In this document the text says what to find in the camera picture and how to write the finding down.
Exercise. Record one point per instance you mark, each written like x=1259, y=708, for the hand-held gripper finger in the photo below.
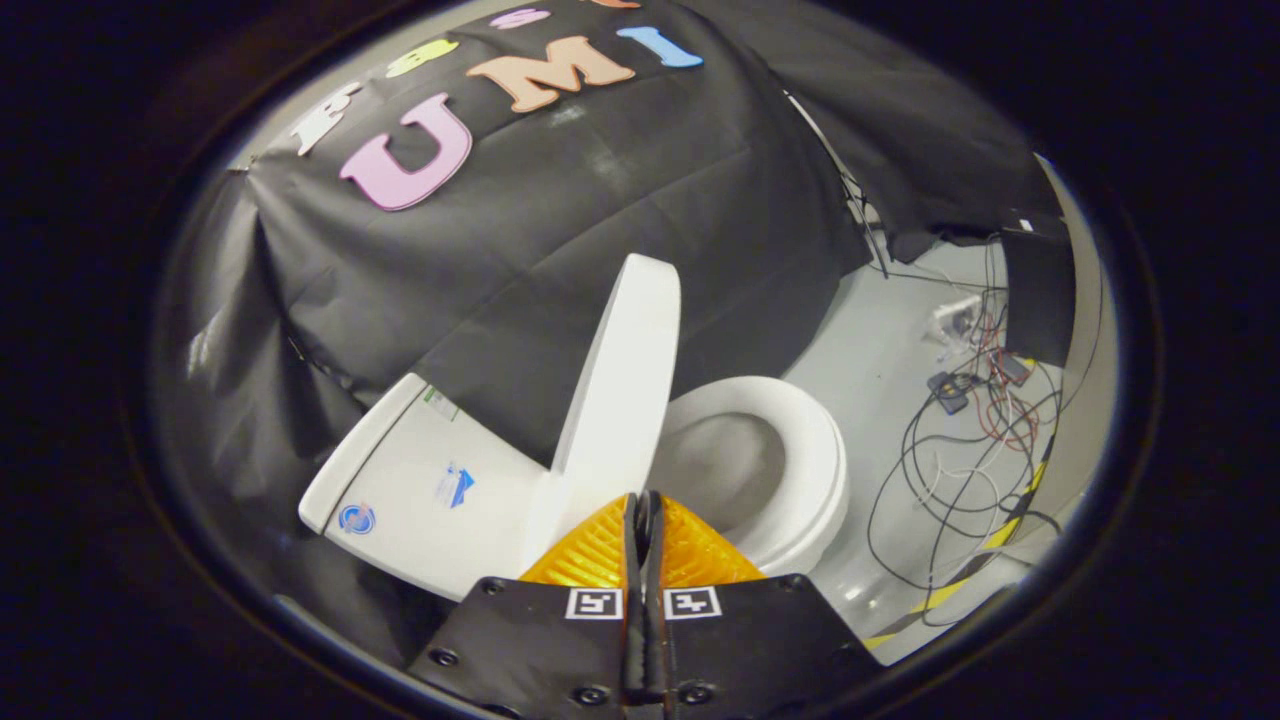
x=655, y=650
x=633, y=650

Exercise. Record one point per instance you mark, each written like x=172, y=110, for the white toilet lid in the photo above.
x=620, y=400

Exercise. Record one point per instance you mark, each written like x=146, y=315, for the white toilet bowl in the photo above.
x=725, y=470

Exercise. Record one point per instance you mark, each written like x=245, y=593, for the white toilet seat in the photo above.
x=818, y=470

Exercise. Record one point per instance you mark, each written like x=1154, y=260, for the yellow black floor tape strip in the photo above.
x=1000, y=535

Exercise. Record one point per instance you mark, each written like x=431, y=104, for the black backdrop cloth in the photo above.
x=600, y=200

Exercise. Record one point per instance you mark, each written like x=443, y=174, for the black flat panel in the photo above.
x=1040, y=295

